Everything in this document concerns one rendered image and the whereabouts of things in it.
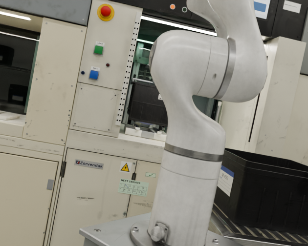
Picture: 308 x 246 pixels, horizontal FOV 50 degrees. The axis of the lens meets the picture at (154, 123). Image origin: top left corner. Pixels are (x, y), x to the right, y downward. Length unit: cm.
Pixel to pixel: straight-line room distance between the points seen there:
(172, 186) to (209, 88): 20
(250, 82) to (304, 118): 95
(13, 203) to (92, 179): 32
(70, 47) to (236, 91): 86
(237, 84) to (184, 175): 20
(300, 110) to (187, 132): 99
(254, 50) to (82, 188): 96
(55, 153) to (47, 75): 31
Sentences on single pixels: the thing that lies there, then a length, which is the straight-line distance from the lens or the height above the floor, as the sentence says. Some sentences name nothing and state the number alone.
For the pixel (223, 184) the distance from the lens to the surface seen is 104.
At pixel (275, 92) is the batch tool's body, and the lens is 145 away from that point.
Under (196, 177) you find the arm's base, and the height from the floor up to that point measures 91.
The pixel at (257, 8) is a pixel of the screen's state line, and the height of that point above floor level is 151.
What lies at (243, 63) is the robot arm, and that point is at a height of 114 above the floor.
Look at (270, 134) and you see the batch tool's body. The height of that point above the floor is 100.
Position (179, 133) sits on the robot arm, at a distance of 63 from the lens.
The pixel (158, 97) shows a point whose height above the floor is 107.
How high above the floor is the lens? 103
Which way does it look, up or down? 3 degrees down
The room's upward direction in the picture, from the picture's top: 11 degrees clockwise
